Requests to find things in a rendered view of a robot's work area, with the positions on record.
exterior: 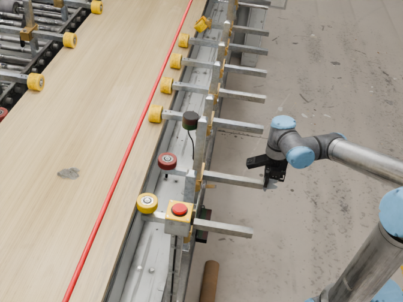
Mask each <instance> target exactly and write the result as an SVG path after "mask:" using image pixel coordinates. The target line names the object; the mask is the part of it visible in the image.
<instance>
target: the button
mask: <svg viewBox="0 0 403 302"><path fill-rule="evenodd" d="M172 210H173V212H174V213H175V214H177V215H183V214H185V213H186V212H187V207H186V205H184V204H182V203H176V204H175V205H174V206H173V209H172Z"/></svg>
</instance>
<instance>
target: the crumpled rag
mask: <svg viewBox="0 0 403 302"><path fill-rule="evenodd" d="M78 171H80V170H79V169H78V168H76V167H70V168H69V169H66V168H64V169H63V170H62V171H60V172H57V176H60V177H61V178H63V179H64V178H65V179H66V178H70V179H71V180H75V179H77V178H78V177H79V174H78V173H77V172H78Z"/></svg>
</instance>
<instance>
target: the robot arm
mask: <svg viewBox="0 0 403 302"><path fill-rule="evenodd" d="M295 127H296V121H295V120H294V119H293V118H292V117H290V116H285V115H280V116H276V117H274V118H273V119H272V123H271V124H270V131H269V137H268V140H267V145H266V154H263V155H258V156H254V157H251V158H247V160H246V166H247V168H248V169H252V168H257V167H261V166H264V165H265V169H264V183H263V190H264V191H266V190H267V189H276V188H277V187H278V186H277V185H275V184H274V183H277V182H278V181H279V182H284V179H285V175H286V169H287V165H288V163H289V164H291V166H292V167H294V168H297V169H303V168H306V167H308V166H310V165H311V164H312V163H313V162H314V161H317V160H321V159H329V160H331V161H333V162H337V163H339V164H342V165H344V166H346V167H348V168H351V169H352V170H355V171H357V172H360V173H362V174H364V175H366V176H368V177H371V178H373V179H375V180H378V181H379V182H381V183H384V184H386V185H389V186H391V187H393V188H395V189H394V190H392V191H389V192H388V193H387V194H386V195H385V196H384V197H383V198H382V199H381V201H380V205H379V209H380V211H381V212H379V218H380V220H379V221H378V223H377V224H376V226H375V227H374V229H373V230H372V231H371V233H370V235H369V236H368V237H367V239H366V240H365V241H364V243H363V245H362V246H361V247H360V249H359V250H358V251H357V253H356V254H355V256H354V257H353V259H352V260H351V261H350V263H349V265H348V266H347V267H346V269H345V270H344V272H343V273H342V274H341V276H340V277H339V279H338V280H337V281H336V282H334V283H330V284H328V285H327V286H326V287H325V288H324V289H323V290H322V292H321V294H320V295H318V296H316V297H312V298H309V299H307V300H305V301H304V302H403V291H402V289H401V288H400V287H399V285H398V284H397V283H396V282H395V281H394V280H392V279H390V278H391V277H392V276H393V275H394V274H395V272H396V271H397V270H398V269H399V267H400V266H401V265H402V264H403V160H400V159H398V158H394V157H392V156H389V155H386V154H383V153H381V152H378V151H376V150H372V149H370V148H367V147H364V146H361V145H359V144H356V143H353V142H350V141H348V140H347V138H346V137H345V136H344V135H343V134H342V133H338V132H332V133H330V134H324V135H316V136H312V137H304V138H302V137H301V136H300V135H299V133H298V132H297V131H296V130H295ZM283 175H284V179H283Z"/></svg>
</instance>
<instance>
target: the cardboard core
mask: <svg viewBox="0 0 403 302"><path fill-rule="evenodd" d="M218 271H219V263H218V262H216V261H214V260H209V261H206V263H205V267H204V274H203V281H202V286H201V293H200V299H199V302H215V294H216V285H217V280H218Z"/></svg>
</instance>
